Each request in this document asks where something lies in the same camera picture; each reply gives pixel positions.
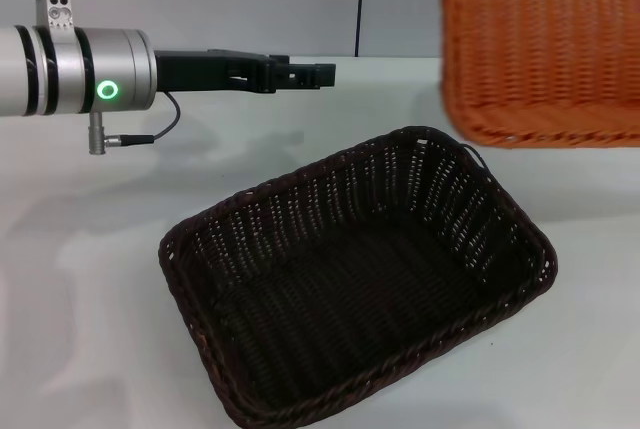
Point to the orange woven wicker basket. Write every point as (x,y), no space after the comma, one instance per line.
(540,49)

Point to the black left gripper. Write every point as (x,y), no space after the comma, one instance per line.
(210,71)

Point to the dark brown woven wicker basket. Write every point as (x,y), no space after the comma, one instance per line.
(350,279)

